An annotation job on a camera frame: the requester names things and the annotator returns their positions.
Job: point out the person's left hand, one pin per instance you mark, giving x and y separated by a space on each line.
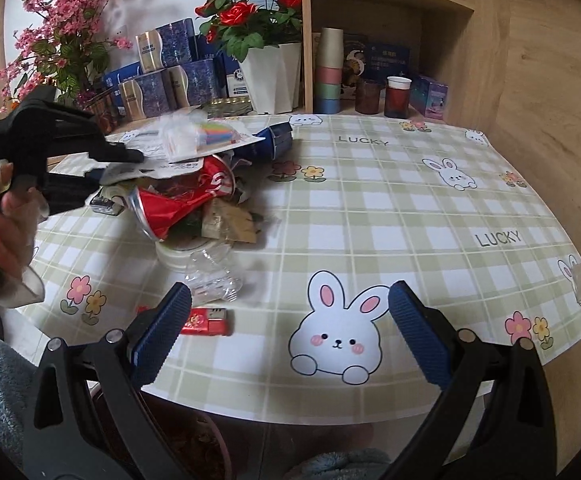
10 240

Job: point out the clear plastic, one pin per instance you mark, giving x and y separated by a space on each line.
210 280

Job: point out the red lighter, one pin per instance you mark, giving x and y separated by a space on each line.
205 322

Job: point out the small black metal object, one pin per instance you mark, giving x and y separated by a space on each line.
103 206

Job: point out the green checkered bunny tablecloth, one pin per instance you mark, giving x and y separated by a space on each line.
370 220

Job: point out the purple box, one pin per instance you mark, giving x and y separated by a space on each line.
430 95

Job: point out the red rose plant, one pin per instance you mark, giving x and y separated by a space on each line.
240 12

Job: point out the gold foil tray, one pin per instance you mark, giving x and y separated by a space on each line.
228 105

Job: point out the dark blue cardboard box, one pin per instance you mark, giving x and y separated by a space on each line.
275 140

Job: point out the group of blue gold boxes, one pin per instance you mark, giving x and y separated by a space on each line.
200 75

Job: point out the cream tape roll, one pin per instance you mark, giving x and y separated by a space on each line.
175 257

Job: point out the dark brown glass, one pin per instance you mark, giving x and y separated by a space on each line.
368 97

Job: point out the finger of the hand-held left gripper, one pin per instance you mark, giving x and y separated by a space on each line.
85 137
73 190

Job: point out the dark blue printed box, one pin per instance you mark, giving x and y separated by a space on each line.
388 57

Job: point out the printed paper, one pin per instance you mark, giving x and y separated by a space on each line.
180 165

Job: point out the stack of pastel cups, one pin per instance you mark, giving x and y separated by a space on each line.
328 75

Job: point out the pink brown bin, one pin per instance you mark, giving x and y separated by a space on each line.
185 440

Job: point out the pink blossom plant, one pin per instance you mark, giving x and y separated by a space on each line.
70 10

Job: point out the white blue carton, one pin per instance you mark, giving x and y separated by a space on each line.
238 77

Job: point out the crushed red soda can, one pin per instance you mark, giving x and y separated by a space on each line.
170 210

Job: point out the clear bag with colourful contents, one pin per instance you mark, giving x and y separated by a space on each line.
190 135

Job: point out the red paper cup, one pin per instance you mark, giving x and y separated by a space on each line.
397 100

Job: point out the dark red patterned box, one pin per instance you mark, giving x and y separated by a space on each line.
104 115

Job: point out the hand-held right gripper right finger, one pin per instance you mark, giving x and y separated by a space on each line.
415 330

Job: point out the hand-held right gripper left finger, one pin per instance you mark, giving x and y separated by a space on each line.
163 330

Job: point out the brown wrapper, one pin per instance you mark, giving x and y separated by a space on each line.
230 220

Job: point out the light blue fluffy garment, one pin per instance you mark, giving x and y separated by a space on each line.
335 465

